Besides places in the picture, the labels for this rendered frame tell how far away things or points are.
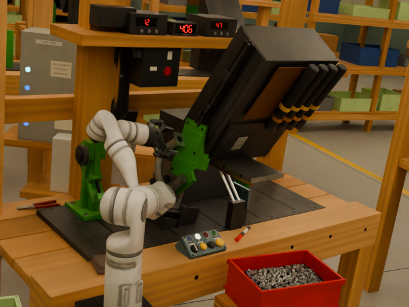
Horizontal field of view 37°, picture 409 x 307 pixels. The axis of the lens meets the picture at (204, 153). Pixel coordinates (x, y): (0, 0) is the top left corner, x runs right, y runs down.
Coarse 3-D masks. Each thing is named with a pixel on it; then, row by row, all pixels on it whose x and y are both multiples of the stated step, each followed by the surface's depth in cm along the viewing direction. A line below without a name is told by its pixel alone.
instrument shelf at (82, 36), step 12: (60, 24) 218; (72, 24) 222; (60, 36) 213; (72, 36) 206; (84, 36) 201; (96, 36) 204; (108, 36) 207; (120, 36) 210; (132, 36) 213; (144, 36) 216; (156, 36) 220; (168, 36) 224; (180, 36) 229; (204, 48) 234; (216, 48) 238
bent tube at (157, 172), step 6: (174, 132) 218; (174, 138) 218; (180, 138) 220; (168, 144) 220; (174, 144) 219; (180, 144) 217; (156, 162) 224; (162, 162) 224; (156, 168) 223; (162, 168) 225; (156, 174) 223; (162, 174) 223; (156, 180) 222; (162, 180) 221
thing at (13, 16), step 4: (20, 0) 873; (24, 0) 873; (20, 4) 874; (24, 4) 874; (20, 8) 875; (24, 8) 876; (8, 12) 870; (12, 12) 873; (16, 12) 872; (20, 12) 876; (24, 12) 878; (8, 16) 834; (12, 16) 836; (16, 16) 839; (20, 16) 841; (24, 16) 880; (8, 20) 836; (12, 20) 838; (16, 20) 841; (20, 20) 843; (24, 20) 881; (8, 24) 833; (12, 24) 835; (8, 28) 830; (12, 28) 832
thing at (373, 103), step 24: (312, 0) 688; (336, 0) 704; (384, 0) 772; (312, 24) 693; (360, 24) 718; (384, 24) 734; (408, 24) 752; (360, 48) 744; (384, 48) 752; (408, 48) 823; (360, 72) 742; (384, 72) 759; (336, 96) 759; (360, 96) 807; (384, 96) 786; (312, 120) 732; (336, 120) 749; (360, 120) 767
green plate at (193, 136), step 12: (192, 120) 218; (192, 132) 217; (204, 132) 213; (192, 144) 216; (180, 156) 220; (192, 156) 215; (204, 156) 218; (180, 168) 219; (192, 168) 214; (204, 168) 220
